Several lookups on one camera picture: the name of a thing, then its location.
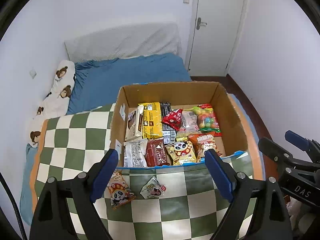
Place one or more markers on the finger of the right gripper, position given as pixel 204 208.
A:
pixel 311 147
pixel 278 154

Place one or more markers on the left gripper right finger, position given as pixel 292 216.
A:
pixel 270 219

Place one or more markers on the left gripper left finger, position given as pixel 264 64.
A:
pixel 52 219

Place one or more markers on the small orange panda packet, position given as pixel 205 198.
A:
pixel 119 190

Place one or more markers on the orange panda snack bag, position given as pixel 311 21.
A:
pixel 202 143

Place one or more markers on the colourful candy balls bag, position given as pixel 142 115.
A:
pixel 206 119

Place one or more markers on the pale green snack packet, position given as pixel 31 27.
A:
pixel 152 189

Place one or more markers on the white barcode snack bag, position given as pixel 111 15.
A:
pixel 134 153

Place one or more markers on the yellow panda snack bag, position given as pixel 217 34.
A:
pixel 181 152

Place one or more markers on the small red candy packet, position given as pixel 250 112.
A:
pixel 173 119

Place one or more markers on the green white checkered blanket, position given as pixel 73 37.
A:
pixel 167 202

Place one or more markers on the pink clear snack bag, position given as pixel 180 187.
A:
pixel 188 125

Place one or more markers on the white brown biscuit pack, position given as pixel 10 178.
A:
pixel 134 127

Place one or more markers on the dark red snack pack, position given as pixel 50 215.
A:
pixel 156 153

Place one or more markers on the bear print pillow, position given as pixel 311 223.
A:
pixel 56 103

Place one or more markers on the black snack bar pack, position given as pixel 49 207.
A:
pixel 169 133

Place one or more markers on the cardboard box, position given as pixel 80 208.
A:
pixel 183 95

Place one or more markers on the blue bed sheet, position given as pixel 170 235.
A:
pixel 120 79

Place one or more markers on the white door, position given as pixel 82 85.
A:
pixel 210 48

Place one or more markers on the white headboard cushion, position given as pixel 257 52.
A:
pixel 125 41

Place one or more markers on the wall socket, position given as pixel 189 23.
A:
pixel 33 73

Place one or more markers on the door handle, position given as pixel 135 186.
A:
pixel 200 23

